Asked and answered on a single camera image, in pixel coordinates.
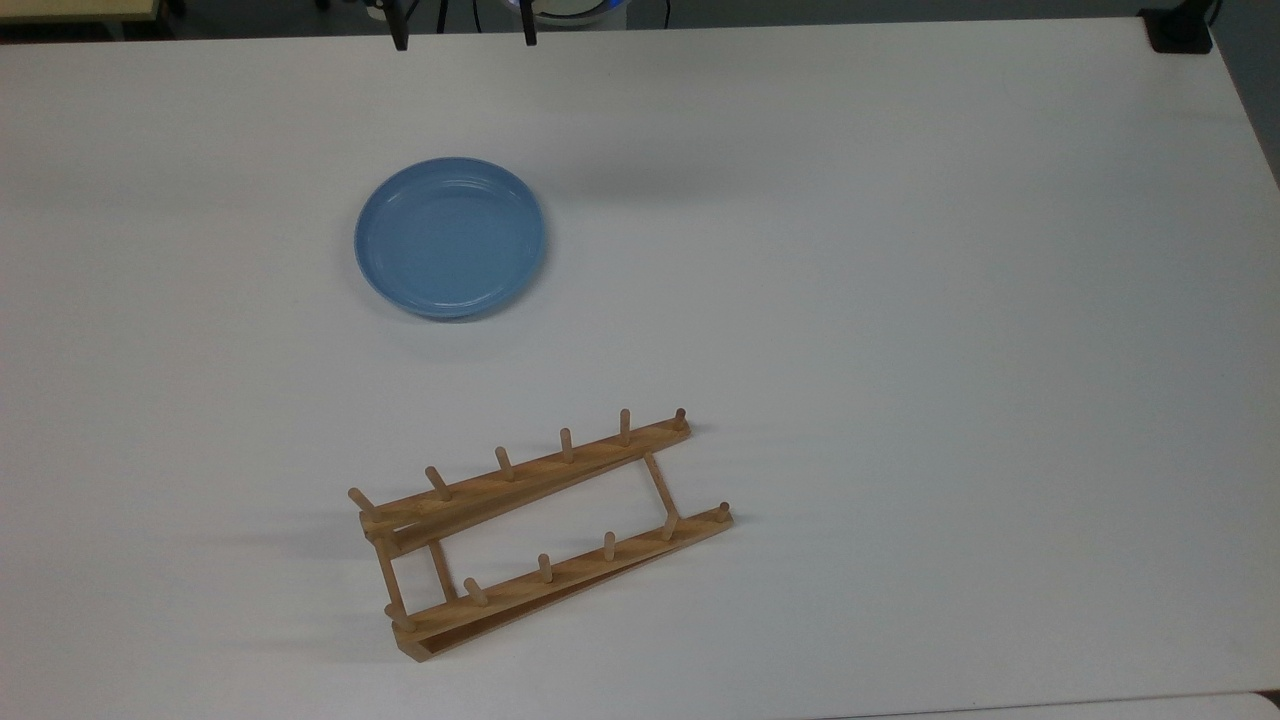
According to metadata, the black camera pole with clamp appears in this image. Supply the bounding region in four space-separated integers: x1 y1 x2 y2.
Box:
1139 0 1223 55

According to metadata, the blue round plate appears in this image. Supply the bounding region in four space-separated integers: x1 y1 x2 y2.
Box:
354 156 548 321

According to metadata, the wooden plate rack with pegs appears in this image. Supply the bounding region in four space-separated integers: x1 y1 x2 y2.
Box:
347 406 734 664

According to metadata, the light wooden desk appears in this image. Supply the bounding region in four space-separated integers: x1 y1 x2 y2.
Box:
0 0 163 25

